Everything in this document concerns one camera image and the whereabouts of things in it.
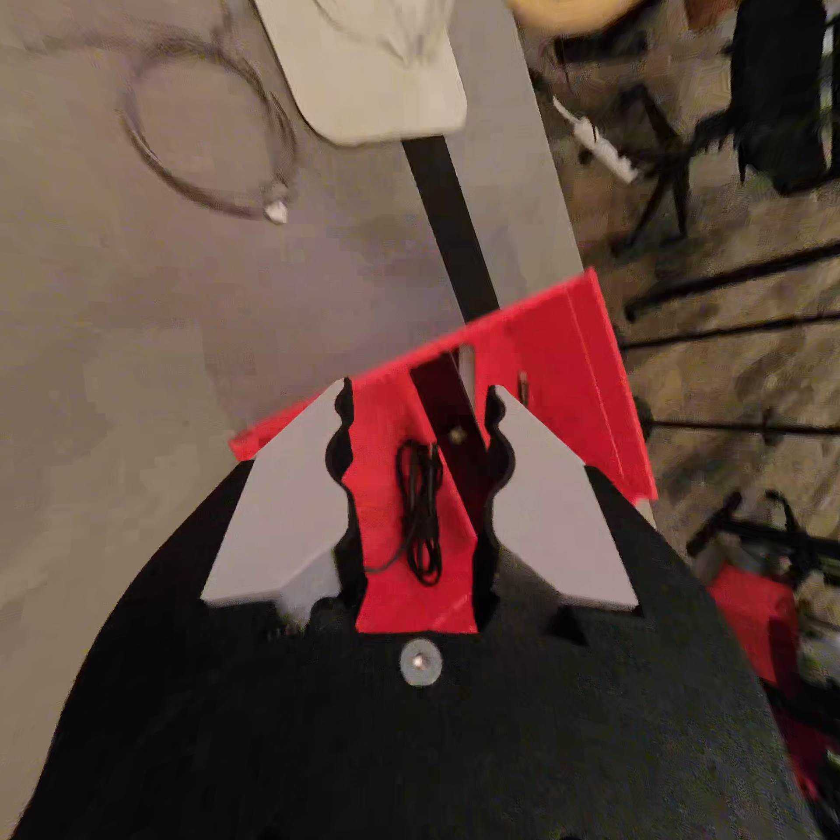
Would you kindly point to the black tripod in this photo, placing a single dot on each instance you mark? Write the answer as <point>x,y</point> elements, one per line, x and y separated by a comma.
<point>669,177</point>

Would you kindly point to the white power strip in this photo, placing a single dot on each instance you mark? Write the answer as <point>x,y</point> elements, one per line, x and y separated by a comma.
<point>600,145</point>

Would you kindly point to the white stand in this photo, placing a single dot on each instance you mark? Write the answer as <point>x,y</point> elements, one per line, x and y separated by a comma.
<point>367,85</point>

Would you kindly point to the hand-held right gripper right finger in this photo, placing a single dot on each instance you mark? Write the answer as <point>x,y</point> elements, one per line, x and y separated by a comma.
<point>558,518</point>

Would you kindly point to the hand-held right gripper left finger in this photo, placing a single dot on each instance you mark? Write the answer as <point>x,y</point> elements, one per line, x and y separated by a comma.
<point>275,518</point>

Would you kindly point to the black stand pole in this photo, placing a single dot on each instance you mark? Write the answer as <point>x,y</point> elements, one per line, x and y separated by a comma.
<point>709,426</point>
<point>722,281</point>

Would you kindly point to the black office chair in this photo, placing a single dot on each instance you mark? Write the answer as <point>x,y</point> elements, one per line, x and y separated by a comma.
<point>774,98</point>

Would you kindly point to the red plastic bin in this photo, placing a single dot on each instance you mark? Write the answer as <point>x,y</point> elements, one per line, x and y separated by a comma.
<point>754,623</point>
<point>558,341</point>

